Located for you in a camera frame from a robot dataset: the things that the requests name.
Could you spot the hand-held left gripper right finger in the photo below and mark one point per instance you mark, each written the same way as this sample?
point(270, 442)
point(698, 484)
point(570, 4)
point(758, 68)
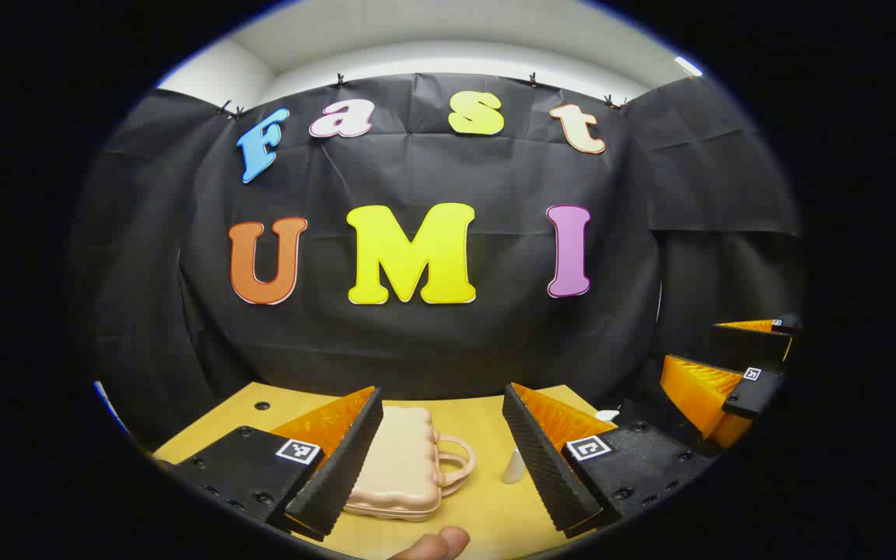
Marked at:
point(545, 474)

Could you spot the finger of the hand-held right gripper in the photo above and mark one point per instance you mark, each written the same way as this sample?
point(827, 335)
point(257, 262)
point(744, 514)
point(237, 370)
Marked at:
point(697, 393)
point(751, 342)

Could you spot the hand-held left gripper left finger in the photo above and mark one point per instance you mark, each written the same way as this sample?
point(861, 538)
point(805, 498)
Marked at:
point(343, 474)

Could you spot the white squeeze tube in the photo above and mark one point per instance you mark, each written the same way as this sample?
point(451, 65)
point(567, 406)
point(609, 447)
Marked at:
point(515, 468)

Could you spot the beige suitcase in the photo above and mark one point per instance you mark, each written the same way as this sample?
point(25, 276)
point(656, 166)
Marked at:
point(397, 467)

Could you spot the ceiling light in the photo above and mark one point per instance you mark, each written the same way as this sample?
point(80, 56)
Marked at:
point(687, 66)

